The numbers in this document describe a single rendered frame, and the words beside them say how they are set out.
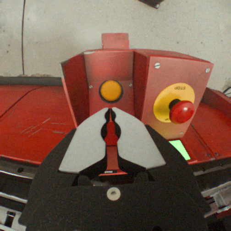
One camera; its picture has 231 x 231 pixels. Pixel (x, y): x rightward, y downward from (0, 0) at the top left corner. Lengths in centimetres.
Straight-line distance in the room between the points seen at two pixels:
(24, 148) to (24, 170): 8
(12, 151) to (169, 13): 120
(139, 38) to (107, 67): 75
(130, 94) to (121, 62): 6
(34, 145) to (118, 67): 36
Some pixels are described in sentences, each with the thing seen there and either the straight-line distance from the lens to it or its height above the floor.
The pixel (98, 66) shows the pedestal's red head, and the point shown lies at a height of 70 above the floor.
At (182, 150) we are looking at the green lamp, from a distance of 23.
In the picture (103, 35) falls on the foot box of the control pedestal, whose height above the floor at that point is 1.
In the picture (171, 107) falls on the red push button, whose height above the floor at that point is 79.
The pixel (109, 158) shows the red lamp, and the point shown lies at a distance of 19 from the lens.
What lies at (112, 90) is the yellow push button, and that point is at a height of 73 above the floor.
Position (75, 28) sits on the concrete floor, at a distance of 95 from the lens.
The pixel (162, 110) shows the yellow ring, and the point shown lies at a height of 78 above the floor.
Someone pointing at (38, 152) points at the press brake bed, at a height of 73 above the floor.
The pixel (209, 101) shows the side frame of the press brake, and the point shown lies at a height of 13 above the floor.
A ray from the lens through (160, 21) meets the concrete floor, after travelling 100.
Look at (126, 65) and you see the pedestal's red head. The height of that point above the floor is 70.
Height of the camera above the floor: 91
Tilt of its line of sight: 53 degrees down
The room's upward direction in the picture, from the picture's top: 174 degrees clockwise
